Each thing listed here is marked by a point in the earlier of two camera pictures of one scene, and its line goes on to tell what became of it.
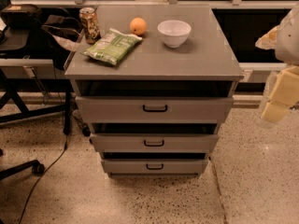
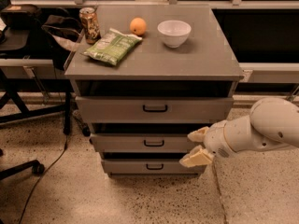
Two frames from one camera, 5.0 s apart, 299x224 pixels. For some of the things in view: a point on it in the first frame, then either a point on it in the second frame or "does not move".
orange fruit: x=137 y=25 does not move
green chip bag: x=112 y=47 does not move
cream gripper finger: x=268 y=40 -> x=214 y=139
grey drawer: x=155 y=143 does not move
